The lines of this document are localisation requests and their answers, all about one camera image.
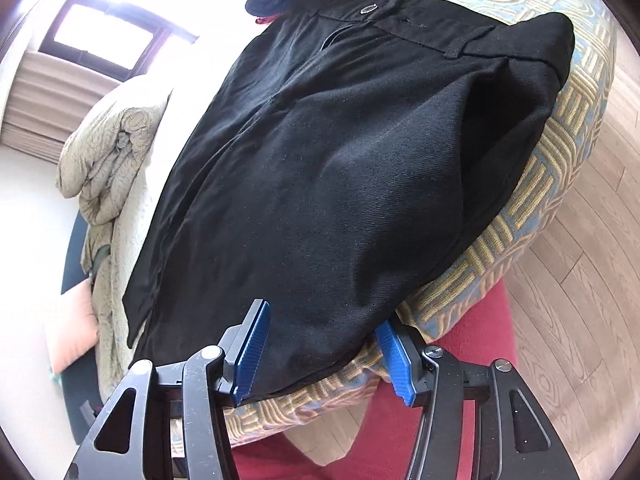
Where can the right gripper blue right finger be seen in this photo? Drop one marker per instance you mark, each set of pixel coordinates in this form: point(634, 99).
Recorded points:
point(397, 361)

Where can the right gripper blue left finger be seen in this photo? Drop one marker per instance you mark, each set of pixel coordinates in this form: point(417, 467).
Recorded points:
point(248, 347)

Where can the black pants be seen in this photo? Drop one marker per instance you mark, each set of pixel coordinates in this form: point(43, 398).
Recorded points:
point(355, 149)

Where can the patterned blue beige bedspread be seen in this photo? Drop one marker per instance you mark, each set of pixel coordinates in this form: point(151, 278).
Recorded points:
point(568, 140)

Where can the red pants of person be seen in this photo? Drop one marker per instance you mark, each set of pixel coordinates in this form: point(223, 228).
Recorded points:
point(384, 443)

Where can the dark blue headboard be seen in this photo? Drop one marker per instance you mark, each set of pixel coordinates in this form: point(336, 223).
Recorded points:
point(79, 381)

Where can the pink pillow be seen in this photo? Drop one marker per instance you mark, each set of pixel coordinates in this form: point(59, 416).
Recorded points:
point(74, 327)

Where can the folded beige patterned duvet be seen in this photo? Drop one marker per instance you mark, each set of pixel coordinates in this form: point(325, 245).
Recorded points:
point(101, 158)

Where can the beige curtain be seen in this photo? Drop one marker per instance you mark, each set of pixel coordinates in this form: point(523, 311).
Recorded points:
point(48, 100)

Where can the pink red folded garment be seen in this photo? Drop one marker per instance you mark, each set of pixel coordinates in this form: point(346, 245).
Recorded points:
point(266, 20)

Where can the window with dark frame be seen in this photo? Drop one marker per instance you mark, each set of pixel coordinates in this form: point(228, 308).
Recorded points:
point(117, 40)

